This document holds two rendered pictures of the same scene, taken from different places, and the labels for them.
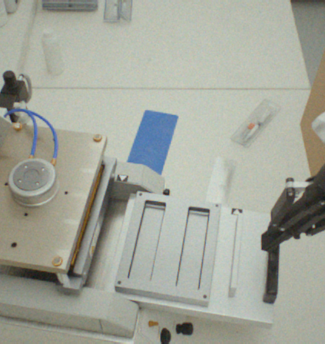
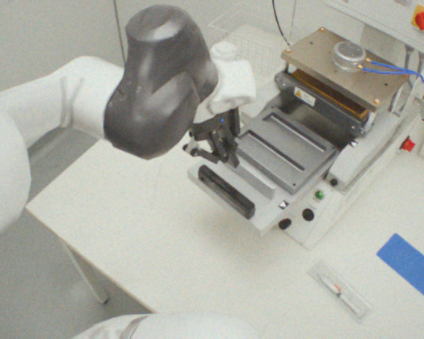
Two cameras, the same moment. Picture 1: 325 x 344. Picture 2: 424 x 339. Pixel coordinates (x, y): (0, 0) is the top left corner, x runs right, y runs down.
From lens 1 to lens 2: 0.94 m
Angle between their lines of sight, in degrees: 66
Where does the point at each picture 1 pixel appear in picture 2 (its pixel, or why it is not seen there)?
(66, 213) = (319, 64)
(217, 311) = not seen: hidden behind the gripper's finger
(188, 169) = (375, 282)
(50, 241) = (304, 53)
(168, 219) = (301, 151)
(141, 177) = (347, 154)
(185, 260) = (264, 148)
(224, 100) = not seen: outside the picture
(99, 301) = (266, 94)
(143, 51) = not seen: outside the picture
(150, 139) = (422, 271)
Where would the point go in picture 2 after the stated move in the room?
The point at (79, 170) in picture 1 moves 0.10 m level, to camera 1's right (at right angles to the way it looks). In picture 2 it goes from (350, 82) to (333, 106)
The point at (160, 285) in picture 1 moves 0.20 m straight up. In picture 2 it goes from (255, 123) to (262, 54)
